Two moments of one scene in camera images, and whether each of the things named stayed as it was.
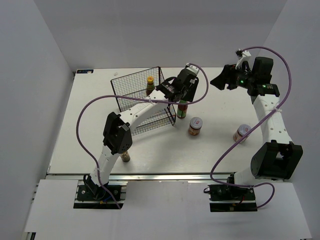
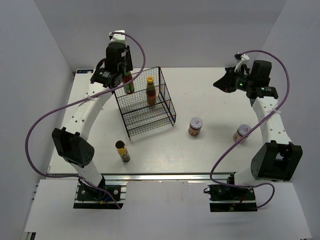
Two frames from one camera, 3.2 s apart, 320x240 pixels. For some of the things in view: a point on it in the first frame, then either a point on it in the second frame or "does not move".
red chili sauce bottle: [150, 86] does not move
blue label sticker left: [84, 71] does not move
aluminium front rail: [138, 176] does not move
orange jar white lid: [196, 123] does not move
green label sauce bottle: [182, 109] → [129, 88]
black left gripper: [193, 88] → [128, 57]
